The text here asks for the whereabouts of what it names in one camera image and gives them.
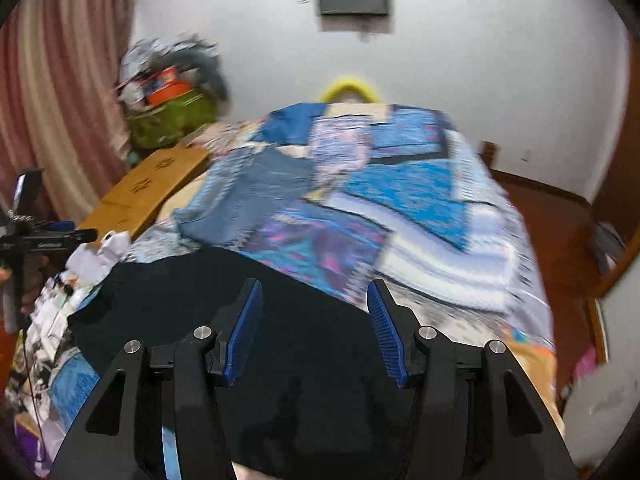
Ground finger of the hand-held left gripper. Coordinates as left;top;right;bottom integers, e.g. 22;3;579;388
49;221;99;248

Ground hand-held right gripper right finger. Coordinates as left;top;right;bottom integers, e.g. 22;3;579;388
366;278;581;480

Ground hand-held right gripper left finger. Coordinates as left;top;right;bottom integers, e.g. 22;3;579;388
49;278;264;480

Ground black pants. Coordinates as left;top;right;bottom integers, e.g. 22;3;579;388
67;246;431;478

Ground white crumpled cloth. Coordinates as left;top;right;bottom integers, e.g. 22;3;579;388
67;230;132;281

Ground wooden lap board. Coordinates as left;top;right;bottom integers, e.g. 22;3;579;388
77;146;211;241

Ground patchwork printed blanket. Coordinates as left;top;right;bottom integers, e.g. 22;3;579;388
5;101;558;480

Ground blue jeans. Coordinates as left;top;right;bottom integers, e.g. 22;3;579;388
172;147;321;251

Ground green bag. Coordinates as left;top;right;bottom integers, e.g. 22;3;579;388
125;87;218;151

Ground pink striped curtain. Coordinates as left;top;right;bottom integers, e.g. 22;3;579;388
0;0;151;241

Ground orange box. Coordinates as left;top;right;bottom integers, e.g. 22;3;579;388
145;66;193;107

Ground grey white patterned cloth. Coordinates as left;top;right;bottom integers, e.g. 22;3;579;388
120;35;221;86

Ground grey plush toy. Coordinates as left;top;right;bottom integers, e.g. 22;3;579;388
165;40;231;101

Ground yellow round object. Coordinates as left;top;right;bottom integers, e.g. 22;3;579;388
320;75;383;105

